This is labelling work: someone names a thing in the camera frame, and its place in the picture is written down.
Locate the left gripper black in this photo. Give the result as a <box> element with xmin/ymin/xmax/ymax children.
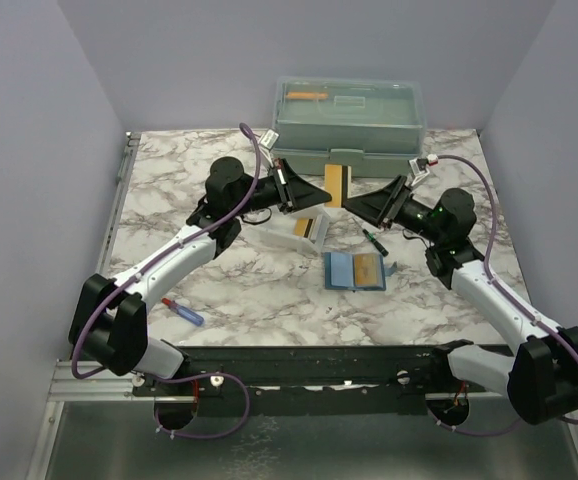
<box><xmin>231</xmin><ymin>158</ymin><xmax>330</xmax><ymax>217</ymax></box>

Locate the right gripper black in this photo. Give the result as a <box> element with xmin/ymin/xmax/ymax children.
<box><xmin>345</xmin><ymin>174</ymin><xmax>445</xmax><ymax>245</ymax></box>

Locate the gold credit card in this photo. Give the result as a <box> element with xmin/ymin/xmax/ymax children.
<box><xmin>353</xmin><ymin>253</ymin><xmax>384</xmax><ymax>289</ymax></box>
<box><xmin>324</xmin><ymin>164</ymin><xmax>352</xmax><ymax>208</ymax></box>

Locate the blue leather card holder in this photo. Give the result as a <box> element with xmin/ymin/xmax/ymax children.
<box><xmin>323</xmin><ymin>252</ymin><xmax>398</xmax><ymax>291</ymax></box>

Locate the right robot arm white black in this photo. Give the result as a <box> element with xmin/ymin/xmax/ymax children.
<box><xmin>342</xmin><ymin>176</ymin><xmax>578</xmax><ymax>425</ymax></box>

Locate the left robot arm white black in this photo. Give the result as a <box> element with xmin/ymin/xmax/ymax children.
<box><xmin>68</xmin><ymin>157</ymin><xmax>331</xmax><ymax>395</ymax></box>

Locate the gold card in tray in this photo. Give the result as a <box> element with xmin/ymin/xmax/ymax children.
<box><xmin>293</xmin><ymin>218</ymin><xmax>315</xmax><ymax>239</ymax></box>

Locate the white plastic card tray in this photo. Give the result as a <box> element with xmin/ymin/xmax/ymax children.
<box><xmin>257</xmin><ymin>206</ymin><xmax>331</xmax><ymax>255</ymax></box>

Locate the small green black screwdriver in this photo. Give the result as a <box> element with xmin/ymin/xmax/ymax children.
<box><xmin>354</xmin><ymin>219</ymin><xmax>389</xmax><ymax>257</ymax></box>

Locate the green plastic toolbox clear lid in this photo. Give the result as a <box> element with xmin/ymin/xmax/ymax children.
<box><xmin>272</xmin><ymin>77</ymin><xmax>427</xmax><ymax>178</ymax></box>

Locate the orange tool inside toolbox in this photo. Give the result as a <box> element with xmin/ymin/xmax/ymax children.
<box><xmin>285</xmin><ymin>91</ymin><xmax>329</xmax><ymax>101</ymax></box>

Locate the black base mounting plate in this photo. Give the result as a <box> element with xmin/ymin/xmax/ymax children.
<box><xmin>133</xmin><ymin>345</ymin><xmax>462</xmax><ymax>417</ymax></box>

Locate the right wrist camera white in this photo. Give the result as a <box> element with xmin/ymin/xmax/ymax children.
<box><xmin>409</xmin><ymin>154</ymin><xmax>439</xmax><ymax>190</ymax></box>

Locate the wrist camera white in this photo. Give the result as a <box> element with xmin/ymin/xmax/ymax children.
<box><xmin>409</xmin><ymin>154</ymin><xmax>439</xmax><ymax>190</ymax></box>
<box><xmin>258</xmin><ymin>129</ymin><xmax>279</xmax><ymax>168</ymax></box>

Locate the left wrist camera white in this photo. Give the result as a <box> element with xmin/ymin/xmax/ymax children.
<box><xmin>258</xmin><ymin>129</ymin><xmax>279</xmax><ymax>168</ymax></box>

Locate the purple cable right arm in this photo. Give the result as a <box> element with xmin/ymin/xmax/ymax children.
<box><xmin>408</xmin><ymin>154</ymin><xmax>578</xmax><ymax>437</ymax></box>

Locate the blue red handled screwdriver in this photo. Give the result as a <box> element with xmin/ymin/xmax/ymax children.
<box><xmin>161</xmin><ymin>298</ymin><xmax>204</xmax><ymax>327</ymax></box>

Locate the aluminium rail frame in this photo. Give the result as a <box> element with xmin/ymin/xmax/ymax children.
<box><xmin>23</xmin><ymin>130</ymin><xmax>578</xmax><ymax>480</ymax></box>

